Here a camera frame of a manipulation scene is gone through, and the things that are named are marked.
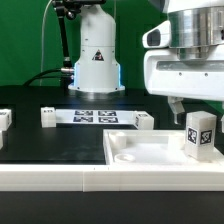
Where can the white square tabletop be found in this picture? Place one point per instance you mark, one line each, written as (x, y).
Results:
(151, 147)

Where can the white L-shaped fence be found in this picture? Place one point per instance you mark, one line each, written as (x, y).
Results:
(90, 178)

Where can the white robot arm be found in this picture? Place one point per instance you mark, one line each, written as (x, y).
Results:
(184, 58)

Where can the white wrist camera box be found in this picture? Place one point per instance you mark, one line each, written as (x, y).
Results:
(158, 37)

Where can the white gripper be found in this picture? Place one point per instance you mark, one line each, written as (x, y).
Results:
(165, 74)

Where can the white sheet with tags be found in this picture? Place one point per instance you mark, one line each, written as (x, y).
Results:
(97, 117)

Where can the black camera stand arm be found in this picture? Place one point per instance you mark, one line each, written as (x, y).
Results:
(69, 9)

